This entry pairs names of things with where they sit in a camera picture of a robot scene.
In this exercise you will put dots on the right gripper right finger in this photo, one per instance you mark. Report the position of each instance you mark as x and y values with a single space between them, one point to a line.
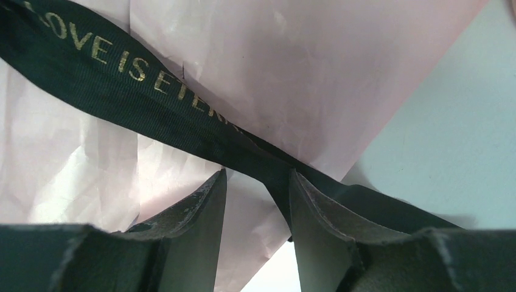
357 239

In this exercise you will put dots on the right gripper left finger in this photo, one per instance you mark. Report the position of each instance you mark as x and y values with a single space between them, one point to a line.
176 250

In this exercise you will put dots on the pink paper flower bouquet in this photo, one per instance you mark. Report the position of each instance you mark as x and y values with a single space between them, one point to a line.
317 79

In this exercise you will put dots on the black printed ribbon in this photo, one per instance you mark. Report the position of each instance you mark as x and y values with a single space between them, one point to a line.
85 60

